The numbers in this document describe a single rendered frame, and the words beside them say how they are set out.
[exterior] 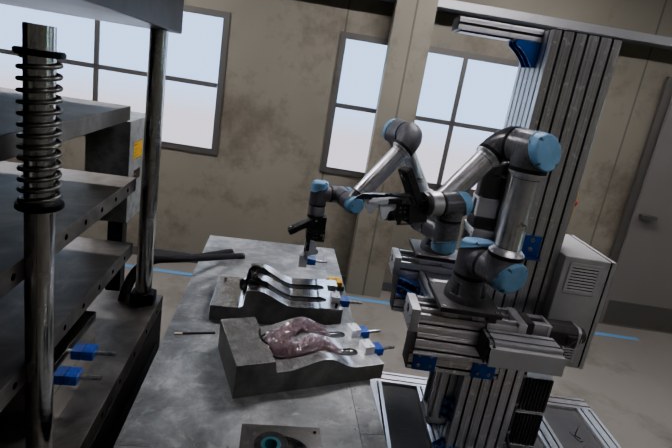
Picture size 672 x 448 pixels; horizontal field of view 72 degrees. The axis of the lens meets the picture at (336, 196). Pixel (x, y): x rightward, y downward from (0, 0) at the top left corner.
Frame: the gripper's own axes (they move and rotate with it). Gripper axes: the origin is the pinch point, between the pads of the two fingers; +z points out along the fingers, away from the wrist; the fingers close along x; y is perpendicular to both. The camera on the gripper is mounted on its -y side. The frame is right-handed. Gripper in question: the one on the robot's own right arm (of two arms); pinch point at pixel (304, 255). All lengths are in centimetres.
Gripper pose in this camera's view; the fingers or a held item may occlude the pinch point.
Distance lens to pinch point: 211.7
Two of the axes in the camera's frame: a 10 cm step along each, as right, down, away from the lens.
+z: -1.5, 9.6, 2.4
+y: 9.8, 1.2, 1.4
